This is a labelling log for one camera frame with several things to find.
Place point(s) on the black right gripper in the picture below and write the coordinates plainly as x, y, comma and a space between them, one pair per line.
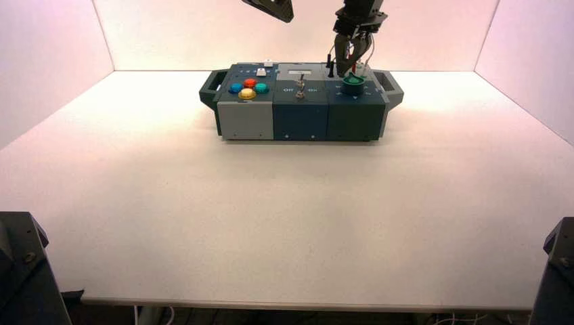
361, 18

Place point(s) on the green pointer knob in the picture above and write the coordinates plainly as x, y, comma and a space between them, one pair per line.
352, 86

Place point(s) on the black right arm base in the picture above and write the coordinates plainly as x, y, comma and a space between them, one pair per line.
556, 278

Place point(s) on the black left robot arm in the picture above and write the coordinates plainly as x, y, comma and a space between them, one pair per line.
271, 8

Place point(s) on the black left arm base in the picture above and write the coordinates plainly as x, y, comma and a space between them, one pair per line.
22, 278

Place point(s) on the small white display panel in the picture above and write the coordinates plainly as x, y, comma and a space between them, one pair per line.
299, 71

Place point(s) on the dark blue-grey control box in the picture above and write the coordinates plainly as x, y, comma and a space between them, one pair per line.
299, 119

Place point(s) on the green round push button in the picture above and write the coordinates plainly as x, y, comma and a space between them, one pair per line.
262, 88

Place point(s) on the red round push button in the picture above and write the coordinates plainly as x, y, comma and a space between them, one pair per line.
249, 83

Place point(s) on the yellow round push button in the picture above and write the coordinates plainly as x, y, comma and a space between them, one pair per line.
247, 94

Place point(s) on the blue round push button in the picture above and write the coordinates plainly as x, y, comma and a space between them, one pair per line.
235, 88

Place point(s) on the metal toggle switch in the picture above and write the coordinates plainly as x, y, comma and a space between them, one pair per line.
300, 93

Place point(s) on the white rocker switch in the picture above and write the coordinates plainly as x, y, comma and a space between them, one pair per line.
261, 72

